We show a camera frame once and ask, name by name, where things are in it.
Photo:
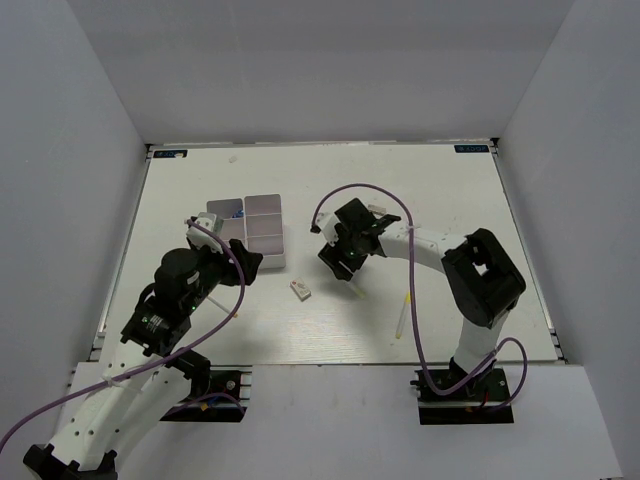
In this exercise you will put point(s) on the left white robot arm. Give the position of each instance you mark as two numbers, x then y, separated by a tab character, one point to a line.
149	372

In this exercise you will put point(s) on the grey white eraser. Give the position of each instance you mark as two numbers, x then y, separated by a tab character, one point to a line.
377	210

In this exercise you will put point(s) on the blue table label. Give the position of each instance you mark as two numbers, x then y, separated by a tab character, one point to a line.
170	154
471	148

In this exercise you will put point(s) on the white pen yellow cap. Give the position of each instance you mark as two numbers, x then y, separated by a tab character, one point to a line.
403	317

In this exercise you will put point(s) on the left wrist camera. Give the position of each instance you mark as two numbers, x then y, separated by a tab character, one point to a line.
200	230

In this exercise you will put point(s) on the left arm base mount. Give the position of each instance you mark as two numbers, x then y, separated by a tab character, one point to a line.
214	395

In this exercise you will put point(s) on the white staple box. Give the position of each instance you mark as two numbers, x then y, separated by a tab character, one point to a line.
301	289

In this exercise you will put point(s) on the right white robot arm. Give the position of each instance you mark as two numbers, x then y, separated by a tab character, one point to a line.
485	283

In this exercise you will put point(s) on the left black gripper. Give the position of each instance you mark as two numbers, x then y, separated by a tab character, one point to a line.
248	261

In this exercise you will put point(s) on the white pen yellow tip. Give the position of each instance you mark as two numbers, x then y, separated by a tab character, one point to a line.
359	292

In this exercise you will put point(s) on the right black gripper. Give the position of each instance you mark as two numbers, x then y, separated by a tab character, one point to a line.
332	255

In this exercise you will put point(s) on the left blue table label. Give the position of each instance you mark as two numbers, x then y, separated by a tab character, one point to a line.
170	154

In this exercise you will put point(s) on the right white organizer box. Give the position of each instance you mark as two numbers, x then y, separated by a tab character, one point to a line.
265	229

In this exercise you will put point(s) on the right blue table label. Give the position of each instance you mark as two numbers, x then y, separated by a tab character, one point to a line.
471	148

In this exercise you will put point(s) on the yellow-capped white pen left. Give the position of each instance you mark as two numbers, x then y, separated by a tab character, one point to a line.
221	307

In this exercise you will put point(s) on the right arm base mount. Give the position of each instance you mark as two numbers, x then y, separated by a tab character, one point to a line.
477	403

